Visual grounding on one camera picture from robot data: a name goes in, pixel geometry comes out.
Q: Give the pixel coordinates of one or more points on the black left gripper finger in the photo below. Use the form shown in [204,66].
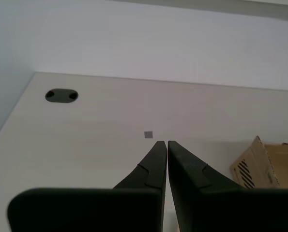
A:
[85,210]
[231,210]

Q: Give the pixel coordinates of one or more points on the open brown cardboard box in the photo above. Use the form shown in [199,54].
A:
[274,164]

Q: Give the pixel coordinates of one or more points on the grey tape square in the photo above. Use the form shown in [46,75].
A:
[148,134]

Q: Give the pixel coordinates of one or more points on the beige wall board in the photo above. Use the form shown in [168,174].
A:
[231,6]

